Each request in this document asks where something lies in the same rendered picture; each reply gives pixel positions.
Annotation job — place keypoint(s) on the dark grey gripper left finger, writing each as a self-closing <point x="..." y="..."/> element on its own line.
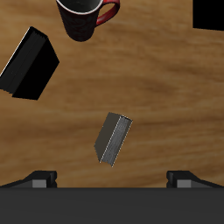
<point x="43" y="179"/>

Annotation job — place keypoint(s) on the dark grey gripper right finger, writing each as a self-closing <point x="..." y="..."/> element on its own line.
<point x="180" y="179"/>

